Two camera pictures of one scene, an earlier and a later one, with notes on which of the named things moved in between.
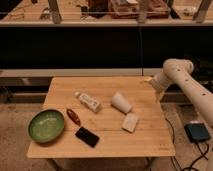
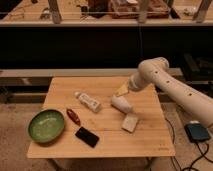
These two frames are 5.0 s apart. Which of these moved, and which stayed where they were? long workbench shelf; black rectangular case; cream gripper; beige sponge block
Moved: cream gripper
Stayed: beige sponge block; black rectangular case; long workbench shelf
